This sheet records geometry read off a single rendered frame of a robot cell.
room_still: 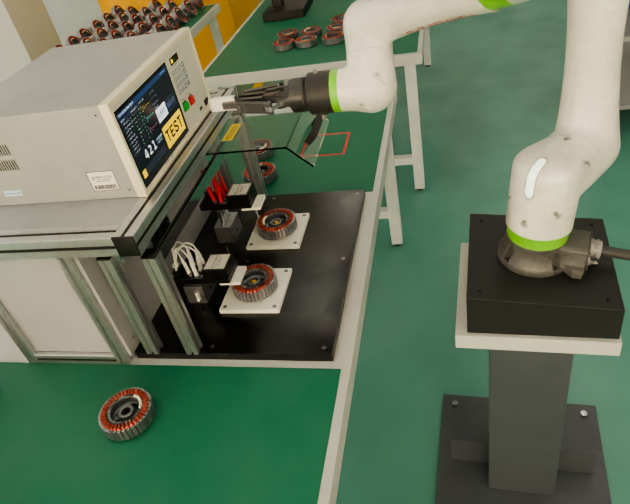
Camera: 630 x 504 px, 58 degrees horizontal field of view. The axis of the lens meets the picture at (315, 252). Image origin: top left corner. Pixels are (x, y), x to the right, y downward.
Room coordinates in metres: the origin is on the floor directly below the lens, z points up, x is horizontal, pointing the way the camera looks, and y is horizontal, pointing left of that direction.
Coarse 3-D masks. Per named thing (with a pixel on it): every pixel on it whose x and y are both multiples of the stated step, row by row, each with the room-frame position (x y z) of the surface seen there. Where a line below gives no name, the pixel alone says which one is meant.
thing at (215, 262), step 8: (208, 256) 1.13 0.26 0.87; (216, 256) 1.12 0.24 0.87; (224, 256) 1.11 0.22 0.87; (232, 256) 1.11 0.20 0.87; (208, 264) 1.10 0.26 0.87; (216, 264) 1.09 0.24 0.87; (224, 264) 1.08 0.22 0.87; (232, 264) 1.10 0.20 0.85; (184, 272) 1.12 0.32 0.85; (192, 272) 1.11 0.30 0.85; (200, 272) 1.10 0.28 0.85; (208, 272) 1.07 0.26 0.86; (216, 272) 1.07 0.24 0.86; (224, 272) 1.06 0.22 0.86; (232, 272) 1.08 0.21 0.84; (240, 272) 1.09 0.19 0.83; (176, 280) 1.10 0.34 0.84; (184, 280) 1.09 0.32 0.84; (192, 280) 1.09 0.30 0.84; (200, 280) 1.08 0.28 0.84; (208, 280) 1.07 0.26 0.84; (216, 280) 1.07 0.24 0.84; (224, 280) 1.06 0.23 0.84; (232, 280) 1.07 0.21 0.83; (240, 280) 1.06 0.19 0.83
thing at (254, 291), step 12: (252, 264) 1.13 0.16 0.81; (264, 264) 1.12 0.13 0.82; (252, 276) 1.09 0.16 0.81; (264, 276) 1.09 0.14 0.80; (276, 276) 1.07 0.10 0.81; (240, 288) 1.04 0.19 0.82; (252, 288) 1.04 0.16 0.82; (264, 288) 1.03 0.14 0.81; (276, 288) 1.05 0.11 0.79; (240, 300) 1.04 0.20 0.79; (252, 300) 1.02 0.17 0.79
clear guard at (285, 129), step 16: (288, 112) 1.41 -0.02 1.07; (304, 112) 1.40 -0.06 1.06; (224, 128) 1.40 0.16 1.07; (240, 128) 1.38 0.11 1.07; (256, 128) 1.36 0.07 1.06; (272, 128) 1.34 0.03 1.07; (288, 128) 1.31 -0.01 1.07; (304, 128) 1.33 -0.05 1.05; (320, 128) 1.37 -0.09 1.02; (224, 144) 1.31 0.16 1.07; (240, 144) 1.29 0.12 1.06; (256, 144) 1.27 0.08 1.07; (272, 144) 1.25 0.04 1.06; (288, 144) 1.23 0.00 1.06; (304, 144) 1.26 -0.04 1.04; (320, 144) 1.30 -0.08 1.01; (304, 160) 1.21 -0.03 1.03
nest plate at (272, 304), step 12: (288, 276) 1.09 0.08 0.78; (228, 288) 1.10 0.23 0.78; (228, 300) 1.05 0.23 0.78; (264, 300) 1.02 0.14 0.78; (276, 300) 1.01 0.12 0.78; (228, 312) 1.02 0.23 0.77; (240, 312) 1.01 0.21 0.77; (252, 312) 1.00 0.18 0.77; (264, 312) 0.99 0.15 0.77; (276, 312) 0.98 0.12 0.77
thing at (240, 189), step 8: (232, 184) 1.36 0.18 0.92; (240, 184) 1.35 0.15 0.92; (248, 184) 1.34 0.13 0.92; (232, 192) 1.32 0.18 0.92; (240, 192) 1.31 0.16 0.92; (248, 192) 1.30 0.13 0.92; (256, 192) 1.35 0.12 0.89; (208, 200) 1.35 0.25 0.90; (224, 200) 1.33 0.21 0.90; (232, 200) 1.30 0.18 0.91; (240, 200) 1.30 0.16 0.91; (248, 200) 1.29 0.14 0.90; (256, 200) 1.32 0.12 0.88; (200, 208) 1.33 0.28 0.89; (208, 208) 1.32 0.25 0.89; (216, 208) 1.32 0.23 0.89; (224, 208) 1.31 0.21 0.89; (232, 208) 1.30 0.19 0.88; (240, 208) 1.30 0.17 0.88; (248, 208) 1.29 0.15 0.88; (256, 208) 1.29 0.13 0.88; (224, 216) 1.35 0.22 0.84
